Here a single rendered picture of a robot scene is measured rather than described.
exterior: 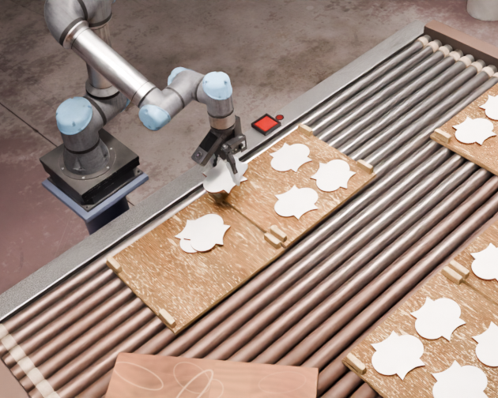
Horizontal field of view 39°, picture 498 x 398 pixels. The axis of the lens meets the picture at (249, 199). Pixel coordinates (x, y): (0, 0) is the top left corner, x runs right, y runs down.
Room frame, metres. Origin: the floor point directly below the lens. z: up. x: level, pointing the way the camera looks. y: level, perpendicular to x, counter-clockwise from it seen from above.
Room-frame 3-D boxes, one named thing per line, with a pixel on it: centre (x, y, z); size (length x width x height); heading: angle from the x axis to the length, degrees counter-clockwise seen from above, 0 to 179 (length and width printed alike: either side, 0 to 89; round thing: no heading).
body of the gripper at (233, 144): (1.56, 0.04, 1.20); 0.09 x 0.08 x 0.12; 125
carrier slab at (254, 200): (1.60, -0.15, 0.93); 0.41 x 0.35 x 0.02; 127
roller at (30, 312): (1.74, 0.00, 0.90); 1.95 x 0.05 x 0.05; 126
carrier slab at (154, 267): (1.35, 0.18, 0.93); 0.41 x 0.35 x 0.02; 126
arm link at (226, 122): (1.56, 0.05, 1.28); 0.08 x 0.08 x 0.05
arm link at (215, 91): (1.56, 0.05, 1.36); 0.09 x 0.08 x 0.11; 49
